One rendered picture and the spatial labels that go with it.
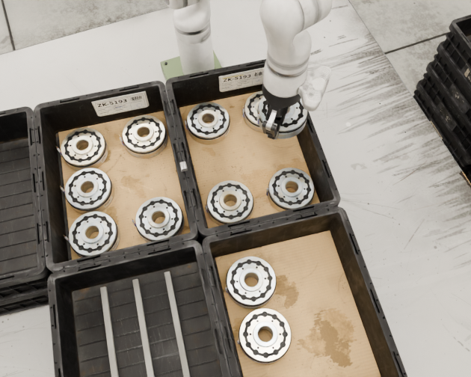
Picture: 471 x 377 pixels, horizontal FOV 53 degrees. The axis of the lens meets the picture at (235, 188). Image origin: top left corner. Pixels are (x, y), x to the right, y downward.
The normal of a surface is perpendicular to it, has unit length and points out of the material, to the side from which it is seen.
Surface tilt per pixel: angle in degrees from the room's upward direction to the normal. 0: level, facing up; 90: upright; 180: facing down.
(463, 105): 90
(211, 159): 0
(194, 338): 0
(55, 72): 0
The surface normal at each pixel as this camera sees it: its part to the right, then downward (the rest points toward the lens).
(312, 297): 0.00, -0.43
